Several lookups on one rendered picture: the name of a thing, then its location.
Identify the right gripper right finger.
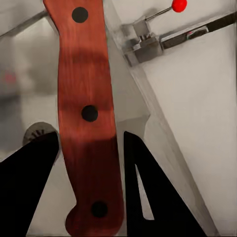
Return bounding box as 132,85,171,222
123,131,207,237

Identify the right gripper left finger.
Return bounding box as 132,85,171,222
0,131,59,237

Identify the parer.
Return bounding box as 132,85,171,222
43,0,124,237

